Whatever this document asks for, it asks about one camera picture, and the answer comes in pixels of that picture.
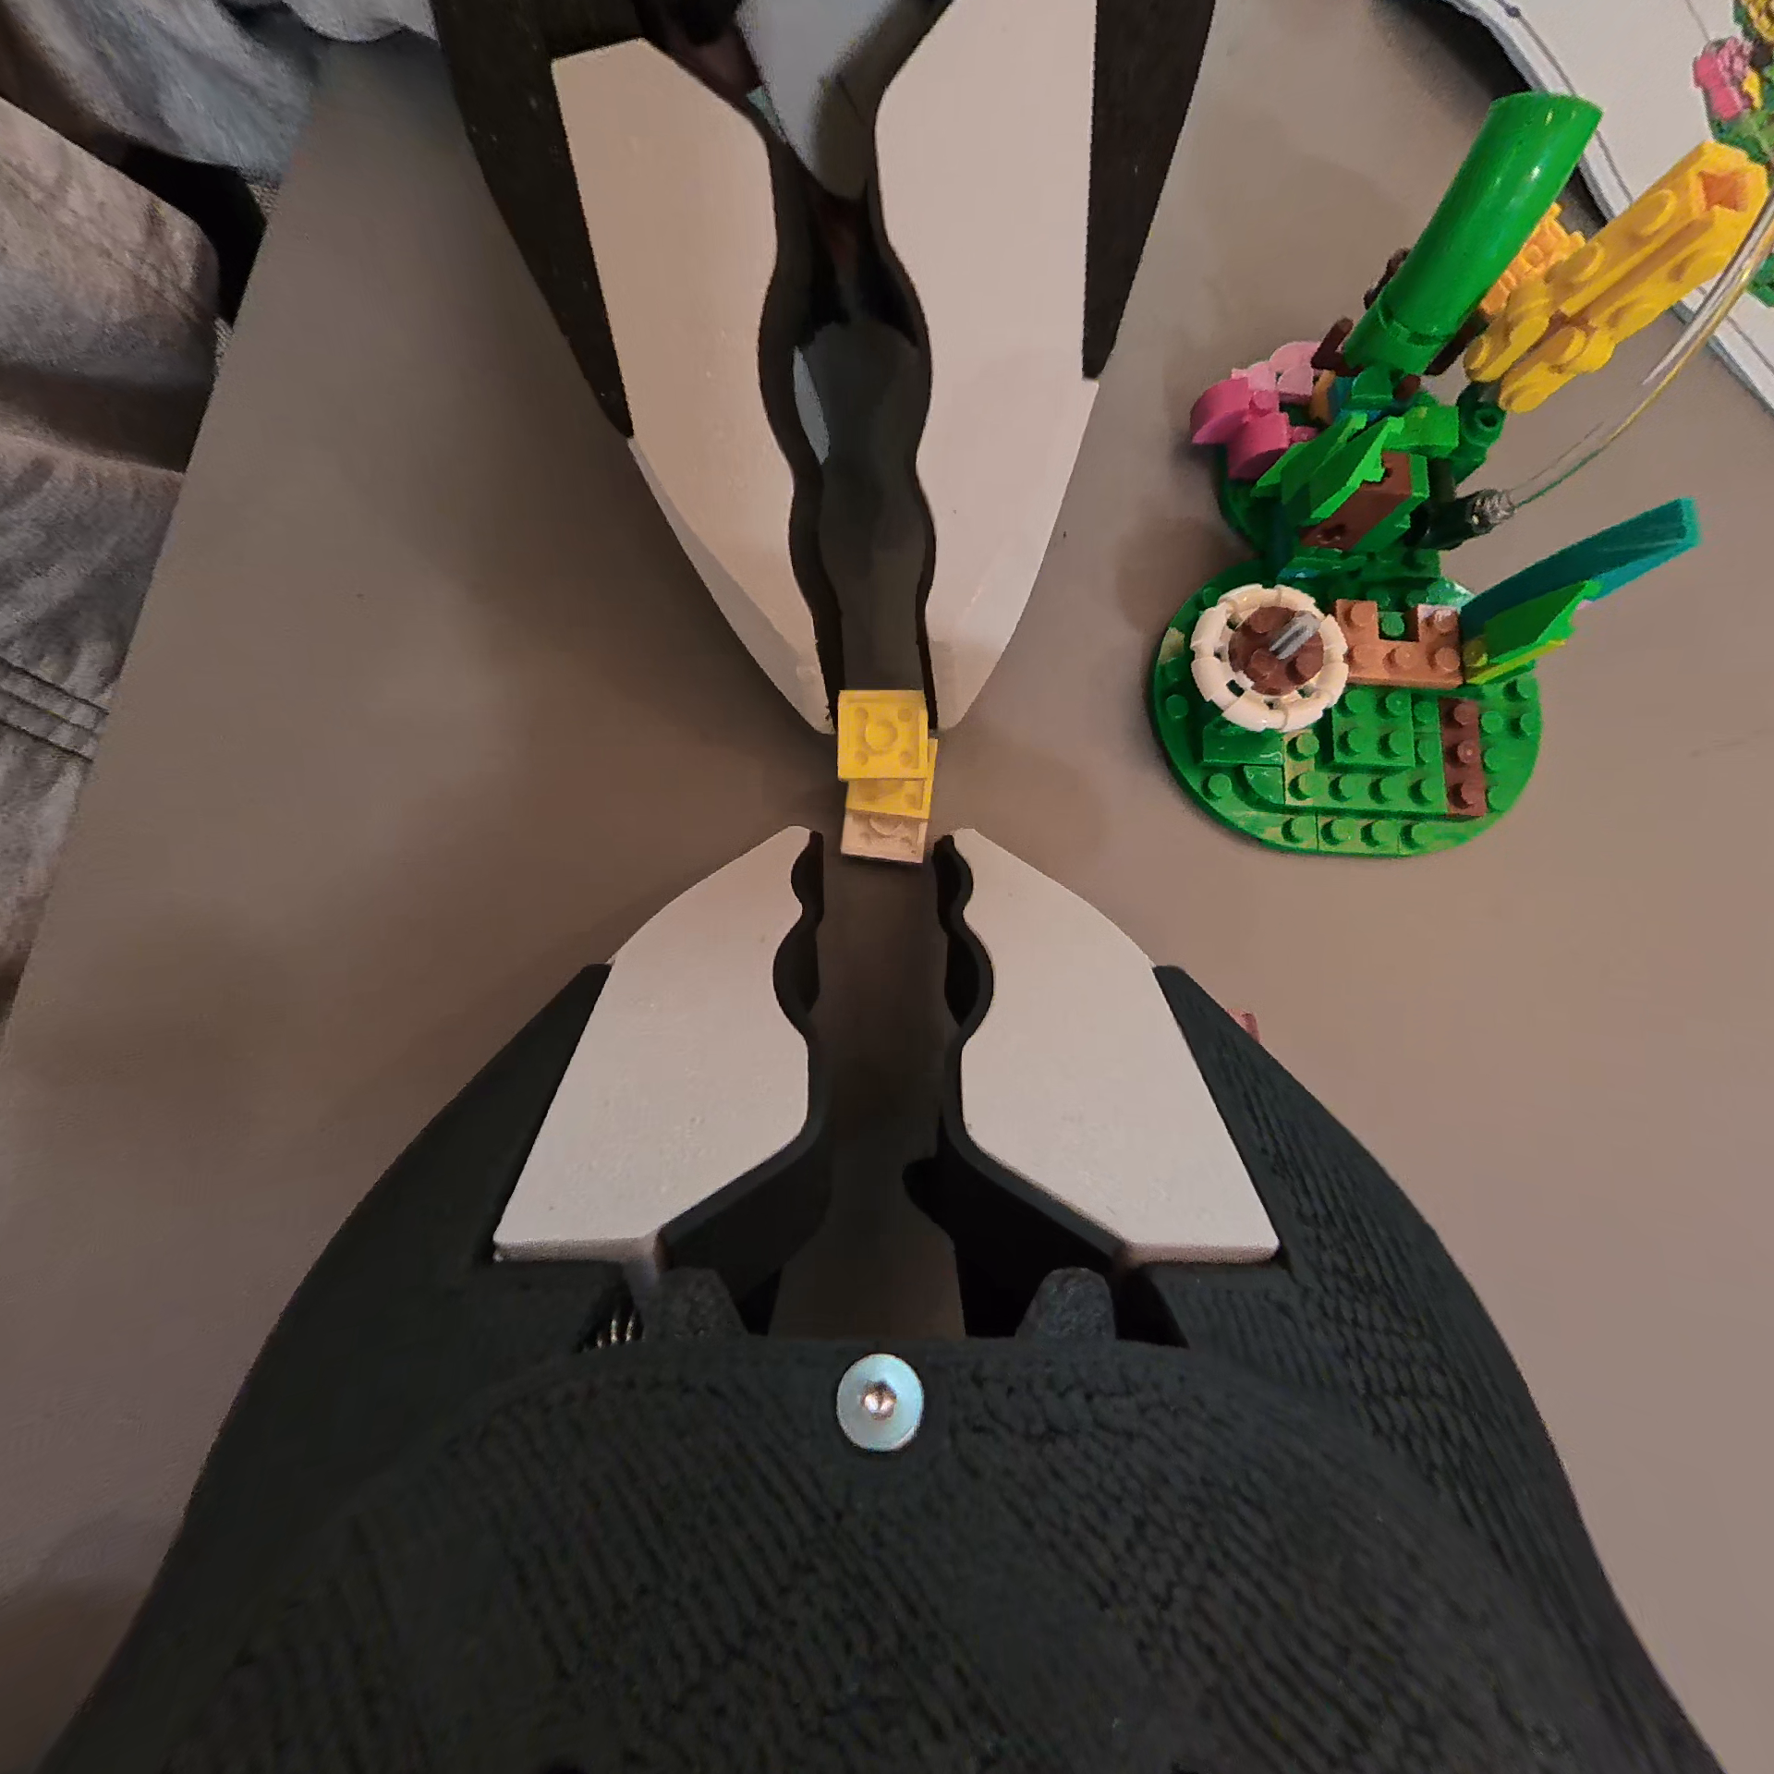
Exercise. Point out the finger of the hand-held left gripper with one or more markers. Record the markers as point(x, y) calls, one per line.
point(679, 348)
point(998, 278)

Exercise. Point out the green lego plant model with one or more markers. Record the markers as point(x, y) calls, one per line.
point(1359, 775)

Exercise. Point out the white instruction booklet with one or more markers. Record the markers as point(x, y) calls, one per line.
point(1650, 84)

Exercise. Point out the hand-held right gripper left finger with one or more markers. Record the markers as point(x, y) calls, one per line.
point(666, 1095)

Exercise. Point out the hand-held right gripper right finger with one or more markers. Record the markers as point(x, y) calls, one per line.
point(1094, 1110)

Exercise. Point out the person's grey hoodie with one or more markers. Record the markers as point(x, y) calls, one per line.
point(84, 417)

